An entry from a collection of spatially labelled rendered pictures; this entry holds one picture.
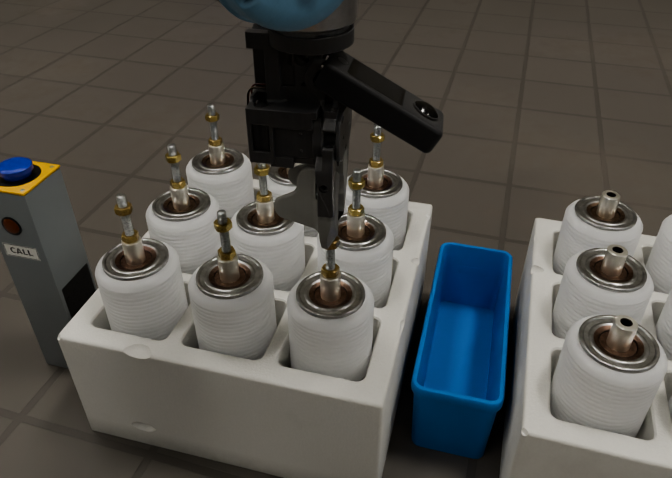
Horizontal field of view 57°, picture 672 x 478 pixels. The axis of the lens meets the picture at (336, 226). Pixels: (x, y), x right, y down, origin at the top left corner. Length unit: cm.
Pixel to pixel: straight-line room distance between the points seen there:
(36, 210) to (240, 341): 30
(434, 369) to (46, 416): 55
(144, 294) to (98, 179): 74
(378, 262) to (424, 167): 68
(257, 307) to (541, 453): 33
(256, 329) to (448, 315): 41
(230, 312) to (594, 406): 38
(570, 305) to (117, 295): 52
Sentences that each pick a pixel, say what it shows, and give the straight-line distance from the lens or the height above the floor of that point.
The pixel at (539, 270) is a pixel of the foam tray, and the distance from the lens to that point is 86.
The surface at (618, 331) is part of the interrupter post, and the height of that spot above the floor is 28.
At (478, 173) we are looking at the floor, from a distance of 140.
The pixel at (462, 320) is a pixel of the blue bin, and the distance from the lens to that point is 102.
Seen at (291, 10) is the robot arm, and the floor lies 62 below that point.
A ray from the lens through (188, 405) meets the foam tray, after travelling 78.
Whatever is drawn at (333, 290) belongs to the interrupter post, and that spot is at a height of 27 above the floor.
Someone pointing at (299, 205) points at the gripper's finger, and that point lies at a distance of 57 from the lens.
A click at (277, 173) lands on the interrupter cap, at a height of 25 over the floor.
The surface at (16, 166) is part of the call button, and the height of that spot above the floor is 33.
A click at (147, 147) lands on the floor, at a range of 153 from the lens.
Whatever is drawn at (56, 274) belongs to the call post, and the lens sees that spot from 88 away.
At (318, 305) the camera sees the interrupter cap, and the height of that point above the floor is 25.
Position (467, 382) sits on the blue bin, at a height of 0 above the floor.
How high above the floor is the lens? 70
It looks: 36 degrees down
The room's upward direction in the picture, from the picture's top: straight up
